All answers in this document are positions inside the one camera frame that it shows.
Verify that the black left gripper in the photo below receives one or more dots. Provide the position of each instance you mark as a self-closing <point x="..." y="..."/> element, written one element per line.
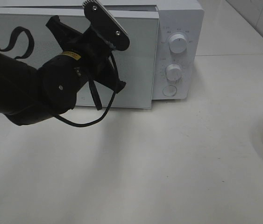
<point x="93" y="51"/>

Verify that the white timer knob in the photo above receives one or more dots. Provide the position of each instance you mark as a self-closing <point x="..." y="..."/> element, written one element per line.
<point x="173" y="72"/>

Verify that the round door release button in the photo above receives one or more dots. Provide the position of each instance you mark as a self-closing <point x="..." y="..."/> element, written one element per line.
<point x="170" y="91"/>

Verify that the upper white power knob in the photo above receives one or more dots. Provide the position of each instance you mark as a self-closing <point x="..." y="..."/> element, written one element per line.
<point x="178" y="43"/>

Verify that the white microwave oven body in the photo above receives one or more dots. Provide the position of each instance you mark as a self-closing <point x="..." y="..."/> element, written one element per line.
<point x="175" y="16"/>

